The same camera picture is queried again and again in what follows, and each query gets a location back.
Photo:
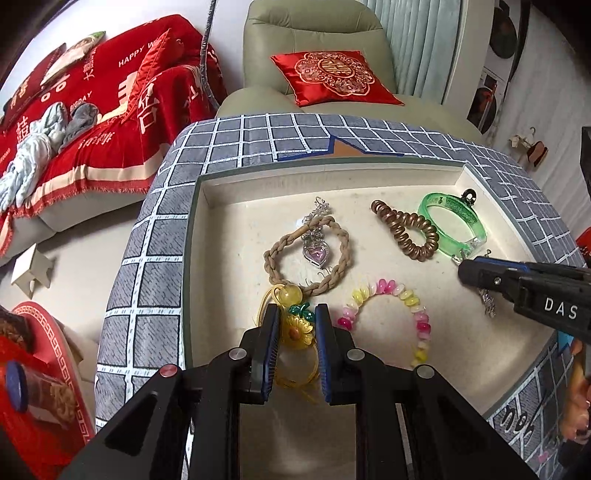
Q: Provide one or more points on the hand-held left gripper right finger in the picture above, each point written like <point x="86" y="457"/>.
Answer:
<point x="324" y="355"/>

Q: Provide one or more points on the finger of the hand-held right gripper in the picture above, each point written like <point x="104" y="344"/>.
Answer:
<point x="503" y="264"/>
<point x="485" y="279"/>

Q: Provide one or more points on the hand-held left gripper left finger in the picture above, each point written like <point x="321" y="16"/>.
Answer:
<point x="272" y="350"/>

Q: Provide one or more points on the silver star hair clip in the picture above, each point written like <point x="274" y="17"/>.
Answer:
<point x="489" y="304"/>

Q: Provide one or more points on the green translucent bangle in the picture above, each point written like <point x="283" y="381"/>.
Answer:
<point x="475" y="226"/>

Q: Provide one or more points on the pink heart pendant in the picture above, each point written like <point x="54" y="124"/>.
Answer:
<point x="316" y="254"/>

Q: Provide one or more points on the grey jewelry tray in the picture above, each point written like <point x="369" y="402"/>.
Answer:
<point x="240" y="221"/>

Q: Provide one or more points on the person's right hand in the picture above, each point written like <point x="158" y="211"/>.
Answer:
<point x="582" y="392"/>

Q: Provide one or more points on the black hair claw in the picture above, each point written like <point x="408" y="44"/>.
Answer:
<point x="469" y="196"/>

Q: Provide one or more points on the small wooden hanger ornament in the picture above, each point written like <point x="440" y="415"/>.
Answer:
<point x="535" y="152"/>

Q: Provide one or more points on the grey grid tablecloth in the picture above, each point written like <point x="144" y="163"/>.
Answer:
<point x="152" y="277"/>

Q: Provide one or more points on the orange star sticker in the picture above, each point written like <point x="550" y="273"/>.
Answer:
<point x="344" y="150"/>

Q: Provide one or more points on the can with blue lid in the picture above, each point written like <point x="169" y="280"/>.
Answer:
<point x="46" y="392"/>

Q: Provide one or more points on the round red box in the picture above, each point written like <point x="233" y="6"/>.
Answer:
<point x="41" y="323"/>

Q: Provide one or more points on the pale green curtain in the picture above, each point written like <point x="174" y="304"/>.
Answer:
<point x="415" y="41"/>

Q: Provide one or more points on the light grey sofa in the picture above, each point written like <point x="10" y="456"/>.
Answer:
<point x="69" y="217"/>

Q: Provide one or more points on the red embroidered cushion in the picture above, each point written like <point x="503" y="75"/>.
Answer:
<point x="332" y="76"/>

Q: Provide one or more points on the small white stool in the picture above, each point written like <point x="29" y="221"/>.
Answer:
<point x="32" y="267"/>

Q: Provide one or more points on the red printed sofa blanket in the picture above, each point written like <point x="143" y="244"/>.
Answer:
<point x="115" y="138"/>

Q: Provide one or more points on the grey garment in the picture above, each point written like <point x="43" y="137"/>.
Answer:
<point x="81" y="122"/>

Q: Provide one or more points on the green armchair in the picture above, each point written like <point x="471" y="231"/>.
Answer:
<point x="314" y="27"/>

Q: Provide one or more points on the red satin pillow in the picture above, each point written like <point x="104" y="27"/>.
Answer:
<point x="147" y="69"/>

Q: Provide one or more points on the light blue garment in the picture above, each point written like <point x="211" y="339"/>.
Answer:
<point x="27" y="157"/>

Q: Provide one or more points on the printed photo pillow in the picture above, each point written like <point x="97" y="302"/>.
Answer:
<point x="74" y="55"/>

